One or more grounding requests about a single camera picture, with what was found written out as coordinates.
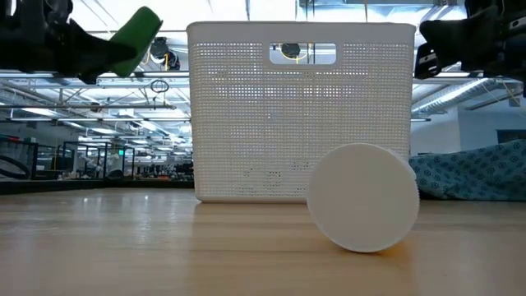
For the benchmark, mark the white round disc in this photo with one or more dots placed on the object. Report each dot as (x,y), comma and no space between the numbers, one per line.
(363,197)

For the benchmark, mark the green bandage roll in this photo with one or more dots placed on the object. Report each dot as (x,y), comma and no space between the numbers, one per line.
(139,37)

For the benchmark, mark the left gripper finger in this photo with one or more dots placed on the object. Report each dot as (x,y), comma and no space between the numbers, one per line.
(94,47)
(84,66)

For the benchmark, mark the black metal fence frame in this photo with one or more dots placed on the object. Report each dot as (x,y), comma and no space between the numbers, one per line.
(34,160)
(98,144)

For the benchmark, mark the blue patterned cloth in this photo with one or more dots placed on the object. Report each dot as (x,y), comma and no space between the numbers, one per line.
(472,177)

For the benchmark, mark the black aluminium table frame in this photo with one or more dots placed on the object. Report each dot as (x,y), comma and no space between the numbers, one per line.
(82,186)

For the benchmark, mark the silver ventilation duct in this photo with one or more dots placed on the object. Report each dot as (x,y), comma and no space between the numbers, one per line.
(452,98)

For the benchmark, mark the white perforated plastic basket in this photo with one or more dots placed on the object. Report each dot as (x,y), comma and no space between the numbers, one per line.
(300,123)

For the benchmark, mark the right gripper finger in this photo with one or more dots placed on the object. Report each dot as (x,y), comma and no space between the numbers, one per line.
(464,26)
(468,53)

